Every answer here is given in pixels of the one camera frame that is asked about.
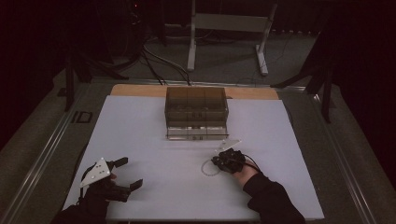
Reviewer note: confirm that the metal floor rail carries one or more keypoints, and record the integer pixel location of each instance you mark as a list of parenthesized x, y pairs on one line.
[(211, 83), (348, 174), (46, 152)]

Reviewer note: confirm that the brown transparent jewelry box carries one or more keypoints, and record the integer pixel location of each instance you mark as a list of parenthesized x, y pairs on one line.
[(196, 105)]

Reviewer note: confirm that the person's right hand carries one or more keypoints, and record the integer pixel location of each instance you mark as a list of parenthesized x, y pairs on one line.
[(246, 175)]

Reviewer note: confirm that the black rectangular floor frame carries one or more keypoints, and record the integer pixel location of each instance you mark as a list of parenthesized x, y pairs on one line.
[(74, 117)]

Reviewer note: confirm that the transparent jewelry box drawer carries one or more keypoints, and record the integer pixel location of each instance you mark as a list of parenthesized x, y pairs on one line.
[(196, 133)]

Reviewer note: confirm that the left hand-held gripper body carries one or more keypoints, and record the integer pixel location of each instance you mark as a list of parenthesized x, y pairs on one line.
[(98, 172)]

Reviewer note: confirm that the dark equipment rack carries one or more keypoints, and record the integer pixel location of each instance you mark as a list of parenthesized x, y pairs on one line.
[(135, 18)]

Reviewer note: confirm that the small jewelry pieces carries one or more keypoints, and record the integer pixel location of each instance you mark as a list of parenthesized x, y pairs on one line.
[(183, 108)]

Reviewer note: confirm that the black stand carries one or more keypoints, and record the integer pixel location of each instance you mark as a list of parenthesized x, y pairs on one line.
[(69, 90), (326, 99)]

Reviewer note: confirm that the person's left hand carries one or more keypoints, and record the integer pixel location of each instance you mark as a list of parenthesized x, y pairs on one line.
[(96, 202)]

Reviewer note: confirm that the white table mat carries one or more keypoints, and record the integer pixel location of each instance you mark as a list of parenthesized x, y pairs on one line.
[(162, 161)]

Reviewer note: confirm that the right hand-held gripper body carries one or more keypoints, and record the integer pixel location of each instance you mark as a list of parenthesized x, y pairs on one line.
[(230, 160)]

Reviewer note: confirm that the white metal stand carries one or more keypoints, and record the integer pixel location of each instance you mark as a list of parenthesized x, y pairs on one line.
[(230, 22)]

